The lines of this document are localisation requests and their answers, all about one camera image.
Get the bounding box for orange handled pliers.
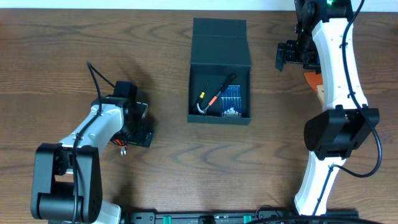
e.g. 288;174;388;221
111;139;127;156

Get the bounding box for orange scraper wooden handle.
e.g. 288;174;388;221
304;72;324;105

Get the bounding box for small claw hammer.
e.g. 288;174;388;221
195;73;236;114

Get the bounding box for dark green box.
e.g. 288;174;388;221
187;18;252;125

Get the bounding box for blue precision screwdriver set case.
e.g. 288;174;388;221
220;85;243;118

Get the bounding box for black yellow screwdriver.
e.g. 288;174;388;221
196;83;209;107

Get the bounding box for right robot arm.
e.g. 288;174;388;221
275;0;382;217

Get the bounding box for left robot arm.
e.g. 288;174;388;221
30;81;154;223

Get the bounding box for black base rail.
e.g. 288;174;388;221
121;210;360;224

